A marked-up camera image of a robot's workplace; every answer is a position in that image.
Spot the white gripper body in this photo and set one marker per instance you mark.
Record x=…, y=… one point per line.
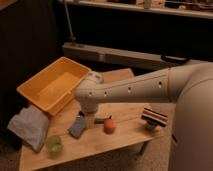
x=90, y=120

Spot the blue sponge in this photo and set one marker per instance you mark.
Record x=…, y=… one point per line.
x=78, y=127

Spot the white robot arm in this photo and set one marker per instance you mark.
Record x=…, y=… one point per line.
x=190, y=87

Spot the green plastic cup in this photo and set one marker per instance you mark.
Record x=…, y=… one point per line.
x=53, y=144

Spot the orange fruit toy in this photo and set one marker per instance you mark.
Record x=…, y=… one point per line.
x=109, y=126

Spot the yellow plastic bin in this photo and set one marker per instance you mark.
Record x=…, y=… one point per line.
x=53, y=87

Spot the grey cloth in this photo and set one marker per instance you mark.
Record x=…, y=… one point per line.
x=31, y=125

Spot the striped brush block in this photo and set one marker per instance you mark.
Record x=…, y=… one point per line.
x=154, y=119

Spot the low wooden shelf bench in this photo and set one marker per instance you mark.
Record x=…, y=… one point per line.
x=115, y=56

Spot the metal stand pole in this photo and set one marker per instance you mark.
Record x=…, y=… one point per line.
x=72, y=37

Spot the black device on bench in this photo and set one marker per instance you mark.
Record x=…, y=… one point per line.
x=171, y=60

